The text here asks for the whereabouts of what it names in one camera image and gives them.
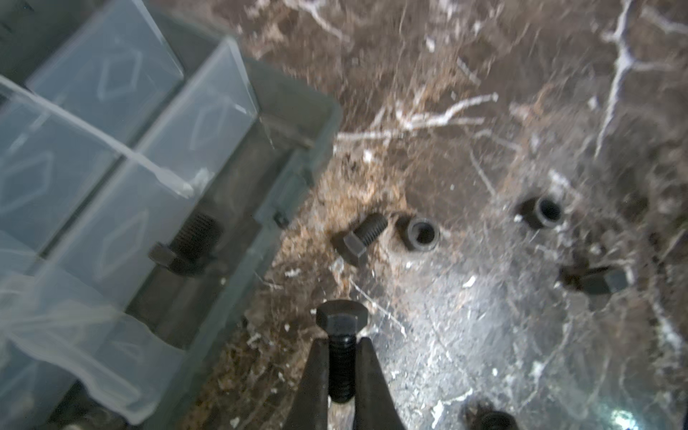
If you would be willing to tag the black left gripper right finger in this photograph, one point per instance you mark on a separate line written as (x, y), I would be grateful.
(374, 406)

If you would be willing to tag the clear grey compartment organizer box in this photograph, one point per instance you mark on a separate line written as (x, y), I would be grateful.
(120, 121)

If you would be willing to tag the black hex bolt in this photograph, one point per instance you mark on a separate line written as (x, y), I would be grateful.
(353, 245)
(342, 320)
(190, 250)

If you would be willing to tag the black nut lying sideways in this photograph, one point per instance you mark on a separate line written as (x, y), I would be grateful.
(603, 281)

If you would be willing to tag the black nut near finger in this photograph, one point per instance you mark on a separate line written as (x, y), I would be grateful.
(542, 212)

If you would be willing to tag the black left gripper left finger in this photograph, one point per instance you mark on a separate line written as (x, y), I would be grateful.
(309, 409)

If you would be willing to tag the black round nut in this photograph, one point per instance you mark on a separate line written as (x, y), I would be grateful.
(419, 234)

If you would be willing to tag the small black hex nut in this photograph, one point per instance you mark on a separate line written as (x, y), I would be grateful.
(495, 420)

